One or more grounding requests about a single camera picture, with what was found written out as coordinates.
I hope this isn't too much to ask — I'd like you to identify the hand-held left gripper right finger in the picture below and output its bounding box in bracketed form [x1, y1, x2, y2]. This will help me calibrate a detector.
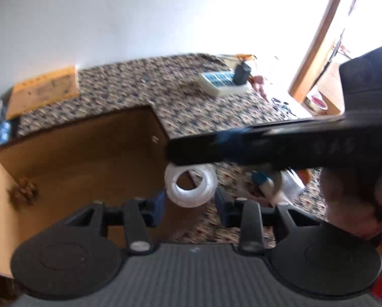
[215, 187, 326, 254]

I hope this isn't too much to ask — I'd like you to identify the brown cardboard box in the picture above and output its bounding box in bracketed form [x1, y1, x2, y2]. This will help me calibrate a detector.
[0, 104, 211, 279]

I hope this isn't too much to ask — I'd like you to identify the red bowl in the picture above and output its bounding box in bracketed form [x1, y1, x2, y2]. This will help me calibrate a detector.
[306, 90, 329, 112]

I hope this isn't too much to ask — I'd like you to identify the person's right hand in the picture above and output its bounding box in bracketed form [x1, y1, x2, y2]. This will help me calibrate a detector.
[320, 161, 382, 247]

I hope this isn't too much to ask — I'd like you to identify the white bottle with teal cap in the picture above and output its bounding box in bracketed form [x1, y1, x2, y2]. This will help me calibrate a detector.
[253, 170, 294, 206]

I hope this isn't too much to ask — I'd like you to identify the large pine cone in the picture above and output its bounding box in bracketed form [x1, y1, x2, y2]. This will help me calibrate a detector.
[8, 177, 39, 206]

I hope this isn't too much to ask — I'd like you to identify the white power strip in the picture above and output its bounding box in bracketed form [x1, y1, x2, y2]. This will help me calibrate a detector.
[200, 70, 252, 97]

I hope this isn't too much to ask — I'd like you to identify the translucent white tape roll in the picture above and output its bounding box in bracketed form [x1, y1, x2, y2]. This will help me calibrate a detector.
[164, 163, 218, 208]

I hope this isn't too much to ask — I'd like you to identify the wooden door frame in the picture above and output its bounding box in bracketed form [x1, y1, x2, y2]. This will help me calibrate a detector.
[288, 0, 351, 103]

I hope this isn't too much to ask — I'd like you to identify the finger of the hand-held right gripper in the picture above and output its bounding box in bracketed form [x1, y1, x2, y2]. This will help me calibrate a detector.
[167, 127, 274, 167]

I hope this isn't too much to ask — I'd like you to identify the black power adapter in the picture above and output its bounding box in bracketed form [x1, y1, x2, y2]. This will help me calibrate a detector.
[233, 63, 253, 85]

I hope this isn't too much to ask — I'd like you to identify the yellow book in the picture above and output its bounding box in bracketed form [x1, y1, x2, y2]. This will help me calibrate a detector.
[5, 65, 80, 120]

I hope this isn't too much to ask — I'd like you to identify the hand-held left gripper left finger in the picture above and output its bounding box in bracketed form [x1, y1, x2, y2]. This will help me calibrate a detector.
[61, 190, 166, 254]

